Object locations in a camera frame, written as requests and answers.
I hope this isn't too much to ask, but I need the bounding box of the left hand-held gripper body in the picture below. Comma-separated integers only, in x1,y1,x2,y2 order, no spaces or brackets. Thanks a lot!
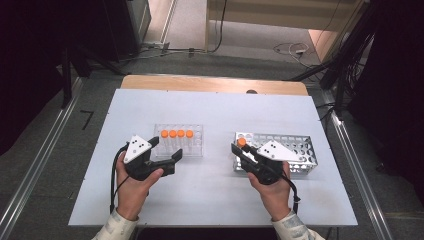
123,134,176,182

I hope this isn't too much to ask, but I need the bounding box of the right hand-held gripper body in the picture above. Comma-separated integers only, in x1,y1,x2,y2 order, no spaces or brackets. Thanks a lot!
240,140,303,186

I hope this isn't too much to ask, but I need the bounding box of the metal test tube rack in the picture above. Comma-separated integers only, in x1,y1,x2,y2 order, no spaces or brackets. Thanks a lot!
232,131,319,176

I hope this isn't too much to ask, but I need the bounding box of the clear plastic test tube rack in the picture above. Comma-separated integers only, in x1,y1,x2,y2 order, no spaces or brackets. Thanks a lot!
153,123,204,158

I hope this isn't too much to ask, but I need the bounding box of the person's right hand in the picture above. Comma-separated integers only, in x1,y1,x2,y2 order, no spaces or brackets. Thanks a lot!
246,161,293,222

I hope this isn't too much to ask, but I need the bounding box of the person's left hand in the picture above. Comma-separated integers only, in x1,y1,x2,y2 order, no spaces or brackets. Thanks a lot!
114,161,165,222

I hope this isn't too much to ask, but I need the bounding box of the grey power strip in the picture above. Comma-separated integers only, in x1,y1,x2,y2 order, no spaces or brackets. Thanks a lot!
141,40,171,51

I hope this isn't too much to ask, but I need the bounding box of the dark grey cabinet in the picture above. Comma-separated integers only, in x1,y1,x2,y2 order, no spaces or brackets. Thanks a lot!
103,0,152,63

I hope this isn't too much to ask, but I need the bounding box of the light wooden desk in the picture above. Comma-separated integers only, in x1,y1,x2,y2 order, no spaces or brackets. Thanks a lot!
204,0,368,64

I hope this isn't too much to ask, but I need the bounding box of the black curtain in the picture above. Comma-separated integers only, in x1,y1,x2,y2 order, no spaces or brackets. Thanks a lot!
346,0,424,201
0,0,111,156

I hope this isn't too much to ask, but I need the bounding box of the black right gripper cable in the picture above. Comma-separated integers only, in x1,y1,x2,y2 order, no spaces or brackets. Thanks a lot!
281,173,302,214

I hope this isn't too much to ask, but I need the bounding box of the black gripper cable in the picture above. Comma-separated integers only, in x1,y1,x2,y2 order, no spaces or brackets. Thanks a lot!
109,143,131,215
281,173,302,214

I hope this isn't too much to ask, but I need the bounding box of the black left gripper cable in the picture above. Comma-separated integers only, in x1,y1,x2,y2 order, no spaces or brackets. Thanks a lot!
109,143,131,215

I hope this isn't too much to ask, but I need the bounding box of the black floor cable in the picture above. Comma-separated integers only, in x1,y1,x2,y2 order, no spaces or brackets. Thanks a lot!
314,99,338,122

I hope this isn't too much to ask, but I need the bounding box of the aluminium floor rail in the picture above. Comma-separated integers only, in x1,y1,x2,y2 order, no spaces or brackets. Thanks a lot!
0,75,84,234
318,88,396,240

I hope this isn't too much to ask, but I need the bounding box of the white floor cable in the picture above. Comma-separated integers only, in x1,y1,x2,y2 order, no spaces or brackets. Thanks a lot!
273,41,311,61

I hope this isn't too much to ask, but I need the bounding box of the black hanging cable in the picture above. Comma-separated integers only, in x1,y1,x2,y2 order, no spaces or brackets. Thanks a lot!
206,0,229,54

